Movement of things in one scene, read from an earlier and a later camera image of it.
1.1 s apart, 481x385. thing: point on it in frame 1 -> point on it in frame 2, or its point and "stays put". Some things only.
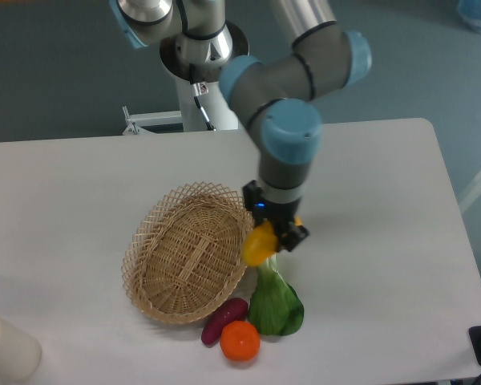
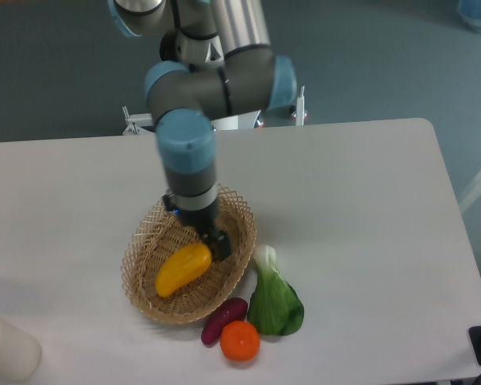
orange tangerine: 240,340 stays put
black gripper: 280,214 -> 204,220
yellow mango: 260,241 -> 183,265
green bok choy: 276,307 stays put
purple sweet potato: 230,310 stays put
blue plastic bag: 478,15 stays put
